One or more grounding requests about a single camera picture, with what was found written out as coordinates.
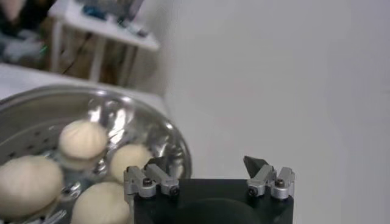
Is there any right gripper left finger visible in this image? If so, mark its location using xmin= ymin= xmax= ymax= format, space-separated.
xmin=123 ymin=155 xmax=180 ymax=199

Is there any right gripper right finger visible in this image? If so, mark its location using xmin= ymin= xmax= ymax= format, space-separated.
xmin=243 ymin=155 xmax=296 ymax=200

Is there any white steamed baozi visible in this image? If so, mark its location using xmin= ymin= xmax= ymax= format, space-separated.
xmin=69 ymin=181 xmax=135 ymax=224
xmin=0 ymin=155 xmax=65 ymax=220
xmin=109 ymin=143 xmax=153 ymax=183
xmin=58 ymin=119 xmax=109 ymax=162

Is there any perforated steel steamer basket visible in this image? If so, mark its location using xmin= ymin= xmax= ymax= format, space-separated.
xmin=0 ymin=85 xmax=193 ymax=224

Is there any white side table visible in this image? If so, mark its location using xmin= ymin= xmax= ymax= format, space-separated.
xmin=48 ymin=0 xmax=161 ymax=89

